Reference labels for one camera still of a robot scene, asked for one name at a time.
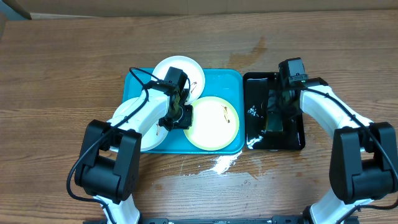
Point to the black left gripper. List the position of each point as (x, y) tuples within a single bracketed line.
[(185, 124)]

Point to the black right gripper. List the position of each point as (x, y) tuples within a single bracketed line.
[(295, 113)]

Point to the yellow plate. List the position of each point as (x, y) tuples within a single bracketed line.
[(215, 124)]

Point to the green yellow sponge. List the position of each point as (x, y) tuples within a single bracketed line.
[(274, 121)]

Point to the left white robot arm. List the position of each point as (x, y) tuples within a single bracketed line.
[(107, 167)]

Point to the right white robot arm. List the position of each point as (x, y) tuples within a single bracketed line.
[(363, 165)]

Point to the black water tray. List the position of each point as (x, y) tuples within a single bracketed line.
[(256, 86)]

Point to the white plate near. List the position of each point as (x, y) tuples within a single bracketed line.
[(149, 138)]

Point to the white plate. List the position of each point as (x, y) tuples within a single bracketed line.
[(149, 138), (193, 70)]

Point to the white plate far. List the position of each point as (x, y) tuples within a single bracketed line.
[(193, 70)]

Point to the cardboard backdrop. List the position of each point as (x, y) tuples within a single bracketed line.
[(119, 8)]

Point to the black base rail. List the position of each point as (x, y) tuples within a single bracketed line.
[(279, 219)]

